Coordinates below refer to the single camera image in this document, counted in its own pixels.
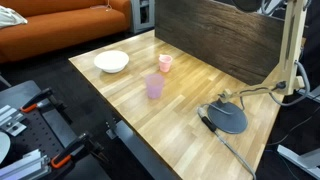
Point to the black inline lamp switch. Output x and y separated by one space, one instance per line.
209 123

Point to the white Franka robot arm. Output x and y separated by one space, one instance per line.
3 146

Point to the translucent purple plastic cup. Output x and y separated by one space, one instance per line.
155 87

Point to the wooden desk lamp grey shade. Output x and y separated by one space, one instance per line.
228 120

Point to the white bowl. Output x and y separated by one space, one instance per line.
111 61

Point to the grey cabinet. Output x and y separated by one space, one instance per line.
136 20

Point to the dark wood board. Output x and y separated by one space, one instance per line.
216 36

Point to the black orange bar clamp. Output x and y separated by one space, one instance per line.
68 151
36 98

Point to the orange sofa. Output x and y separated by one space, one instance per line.
66 26

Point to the white cloth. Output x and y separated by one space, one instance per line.
8 18

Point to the grey metal table frame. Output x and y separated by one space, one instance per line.
140 150

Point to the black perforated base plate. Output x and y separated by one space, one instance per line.
36 133

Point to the aluminium extrusion rail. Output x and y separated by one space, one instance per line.
10 120
23 165

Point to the white metal frame foot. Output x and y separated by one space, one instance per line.
300 160

